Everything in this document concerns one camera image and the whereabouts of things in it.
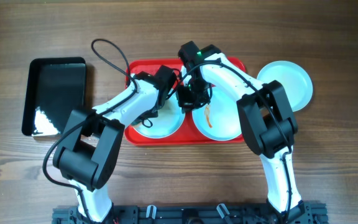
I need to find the black rectangular water tray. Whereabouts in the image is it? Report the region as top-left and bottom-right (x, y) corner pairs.
(21, 57), (87, 136)

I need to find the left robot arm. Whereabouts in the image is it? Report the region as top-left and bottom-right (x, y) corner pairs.
(45, 65), (177, 223)

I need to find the light blue plate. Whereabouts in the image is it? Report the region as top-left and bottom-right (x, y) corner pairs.
(192, 86), (241, 141)
(257, 60), (313, 111)
(134, 95), (185, 139)

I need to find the red plastic tray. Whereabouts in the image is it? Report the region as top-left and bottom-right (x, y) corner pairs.
(124, 58), (244, 146)

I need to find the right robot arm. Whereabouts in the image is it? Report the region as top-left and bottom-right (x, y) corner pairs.
(175, 41), (301, 219)

